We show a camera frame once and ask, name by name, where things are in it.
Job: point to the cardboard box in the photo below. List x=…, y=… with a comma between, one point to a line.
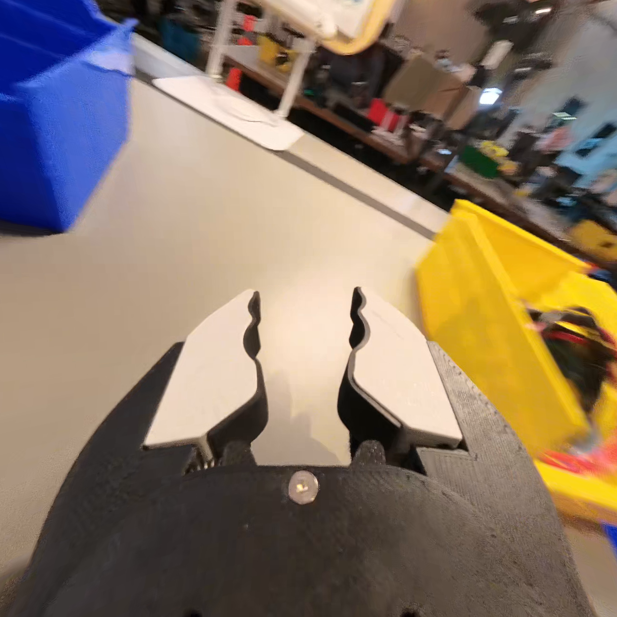
x=429, y=89

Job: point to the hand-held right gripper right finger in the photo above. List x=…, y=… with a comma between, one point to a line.
x=405, y=381

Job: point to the yellow plastic bin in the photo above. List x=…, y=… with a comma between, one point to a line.
x=482, y=328

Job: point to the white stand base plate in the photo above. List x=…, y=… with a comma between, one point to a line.
x=231, y=108

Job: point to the green box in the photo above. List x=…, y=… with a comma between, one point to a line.
x=479, y=161

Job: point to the blue plastic bin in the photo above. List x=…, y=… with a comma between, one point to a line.
x=58, y=125

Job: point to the white stand post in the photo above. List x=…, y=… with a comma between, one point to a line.
x=295, y=77
x=222, y=38

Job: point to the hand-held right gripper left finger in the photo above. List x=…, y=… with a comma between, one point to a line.
x=212, y=381

